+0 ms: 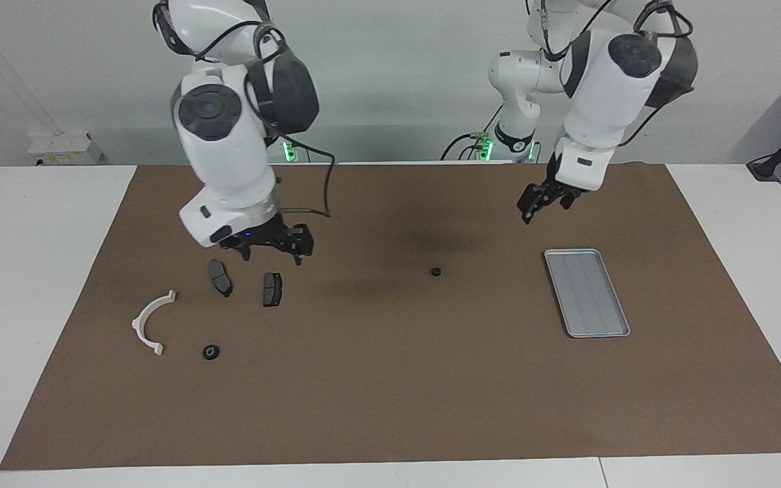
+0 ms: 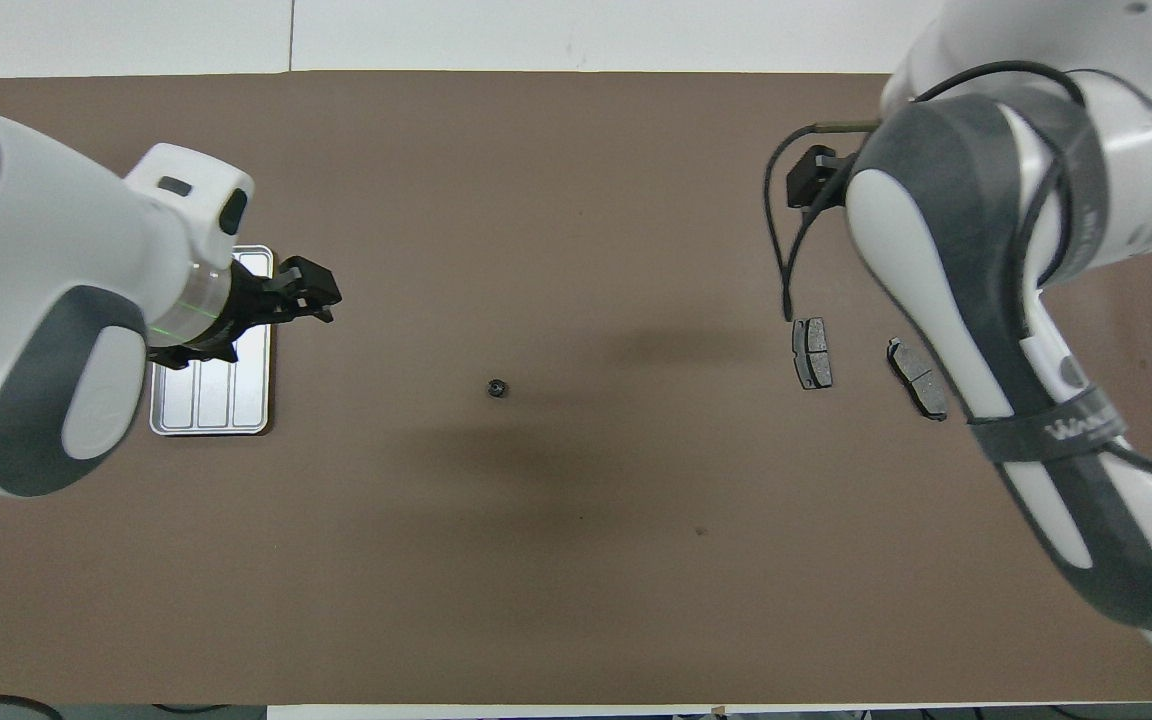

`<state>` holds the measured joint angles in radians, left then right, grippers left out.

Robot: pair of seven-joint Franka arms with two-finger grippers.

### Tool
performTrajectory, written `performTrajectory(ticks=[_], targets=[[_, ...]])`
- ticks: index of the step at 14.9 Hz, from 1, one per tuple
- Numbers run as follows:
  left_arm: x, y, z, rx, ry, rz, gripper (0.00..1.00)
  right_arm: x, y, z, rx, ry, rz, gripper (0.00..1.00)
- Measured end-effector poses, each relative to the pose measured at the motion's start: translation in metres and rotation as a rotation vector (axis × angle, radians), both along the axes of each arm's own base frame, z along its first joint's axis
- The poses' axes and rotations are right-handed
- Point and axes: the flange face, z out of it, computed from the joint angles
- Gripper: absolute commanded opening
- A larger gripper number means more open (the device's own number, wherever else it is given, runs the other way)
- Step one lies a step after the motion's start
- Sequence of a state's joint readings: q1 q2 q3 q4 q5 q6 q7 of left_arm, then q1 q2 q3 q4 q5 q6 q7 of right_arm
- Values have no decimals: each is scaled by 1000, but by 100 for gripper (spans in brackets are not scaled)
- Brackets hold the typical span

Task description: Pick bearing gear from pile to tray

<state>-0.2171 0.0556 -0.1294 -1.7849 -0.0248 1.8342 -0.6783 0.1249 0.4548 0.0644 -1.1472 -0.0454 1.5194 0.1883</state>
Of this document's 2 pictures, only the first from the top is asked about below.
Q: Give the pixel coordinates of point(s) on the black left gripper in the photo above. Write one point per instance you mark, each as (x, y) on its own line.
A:
(553, 190)

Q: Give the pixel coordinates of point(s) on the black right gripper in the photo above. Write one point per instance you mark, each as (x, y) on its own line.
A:
(262, 234)

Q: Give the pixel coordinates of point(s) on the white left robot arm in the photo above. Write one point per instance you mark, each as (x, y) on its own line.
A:
(601, 95)

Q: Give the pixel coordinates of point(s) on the black bearing with silver centre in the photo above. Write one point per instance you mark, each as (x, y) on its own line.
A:
(211, 352)

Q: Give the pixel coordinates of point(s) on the rectangular grey brake pad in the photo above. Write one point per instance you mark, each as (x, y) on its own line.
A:
(272, 290)

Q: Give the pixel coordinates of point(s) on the silver metal tray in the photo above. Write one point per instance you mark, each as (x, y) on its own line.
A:
(587, 295)

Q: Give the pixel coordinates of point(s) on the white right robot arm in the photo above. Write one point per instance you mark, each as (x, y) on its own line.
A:
(228, 149)

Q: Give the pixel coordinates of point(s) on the white semicircular bracket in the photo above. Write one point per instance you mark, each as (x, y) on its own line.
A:
(137, 326)

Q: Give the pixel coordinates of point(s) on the curved grey brake pad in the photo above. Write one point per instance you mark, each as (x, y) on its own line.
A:
(220, 278)

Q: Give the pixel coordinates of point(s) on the brown table mat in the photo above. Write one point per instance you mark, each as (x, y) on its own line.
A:
(431, 379)

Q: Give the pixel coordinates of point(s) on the white box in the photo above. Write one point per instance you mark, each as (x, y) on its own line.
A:
(65, 146)

